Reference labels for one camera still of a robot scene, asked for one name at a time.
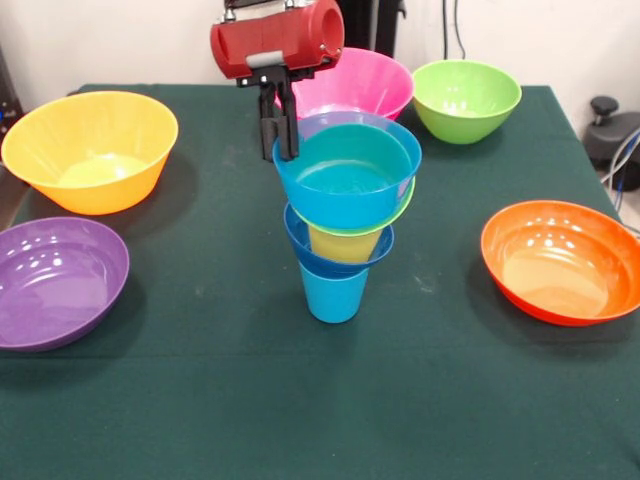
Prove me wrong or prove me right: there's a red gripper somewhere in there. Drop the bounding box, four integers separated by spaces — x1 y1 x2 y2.
209 0 347 163

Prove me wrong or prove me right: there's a translucent light blue bowl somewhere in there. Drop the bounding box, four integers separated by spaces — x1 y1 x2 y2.
271 111 423 231

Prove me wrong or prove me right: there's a small dark blue bowl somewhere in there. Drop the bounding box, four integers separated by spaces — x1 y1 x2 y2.
282 202 396 275

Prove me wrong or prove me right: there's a small green plastic bowl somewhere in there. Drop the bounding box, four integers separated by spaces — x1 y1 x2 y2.
291 174 418 238

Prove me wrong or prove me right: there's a translucent yellow plastic cup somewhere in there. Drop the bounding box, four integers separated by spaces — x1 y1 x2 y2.
307 223 384 266

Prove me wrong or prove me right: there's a light blue plastic cup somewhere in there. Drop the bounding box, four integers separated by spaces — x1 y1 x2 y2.
299 262 372 325

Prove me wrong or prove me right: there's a large green plastic bowl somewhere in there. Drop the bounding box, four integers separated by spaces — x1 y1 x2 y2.
412 59 523 146

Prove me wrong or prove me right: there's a large pink plastic bowl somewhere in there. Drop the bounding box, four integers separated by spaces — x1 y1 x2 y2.
273 47 416 122

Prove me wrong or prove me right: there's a large yellow plastic bowl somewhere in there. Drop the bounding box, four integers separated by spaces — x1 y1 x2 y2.
0 90 180 217

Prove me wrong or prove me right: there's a black equipment box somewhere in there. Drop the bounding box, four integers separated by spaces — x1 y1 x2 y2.
0 47 26 126

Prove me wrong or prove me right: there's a shallow purple plastic bowl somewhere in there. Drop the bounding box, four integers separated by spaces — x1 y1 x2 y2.
0 216 130 353

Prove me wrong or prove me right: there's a dark green tablecloth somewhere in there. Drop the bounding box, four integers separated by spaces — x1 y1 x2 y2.
0 83 640 480

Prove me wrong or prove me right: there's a shallow orange plastic bowl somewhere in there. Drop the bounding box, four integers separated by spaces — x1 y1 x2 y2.
480 200 640 328

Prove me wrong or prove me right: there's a black knob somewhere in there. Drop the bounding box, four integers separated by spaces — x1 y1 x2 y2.
589 96 620 126

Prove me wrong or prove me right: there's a black round base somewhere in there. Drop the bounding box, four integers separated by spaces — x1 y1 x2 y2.
584 110 640 176

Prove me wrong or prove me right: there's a black wall cable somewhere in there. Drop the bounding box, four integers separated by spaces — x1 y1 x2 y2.
435 0 454 65
452 0 468 64

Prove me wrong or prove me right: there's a grey blue cable bundle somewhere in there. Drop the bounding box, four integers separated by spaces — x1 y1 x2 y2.
599 127 640 201

